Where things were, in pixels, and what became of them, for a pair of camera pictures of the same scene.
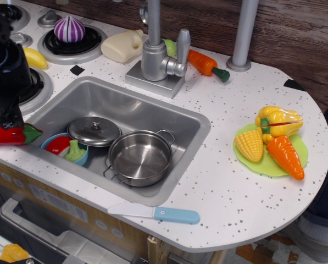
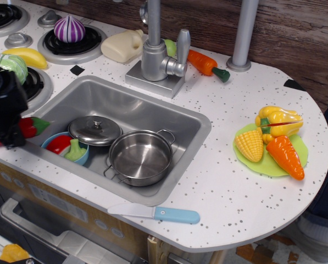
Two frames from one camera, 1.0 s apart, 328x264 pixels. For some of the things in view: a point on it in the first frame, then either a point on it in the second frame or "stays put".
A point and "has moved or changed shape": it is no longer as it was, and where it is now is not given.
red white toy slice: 59,145 stays put
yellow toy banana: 35,58 stays put
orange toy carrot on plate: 284,151 stays put
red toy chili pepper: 18,135 has moved or changed shape
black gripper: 9,77 → 7,102
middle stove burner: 52,49 stays put
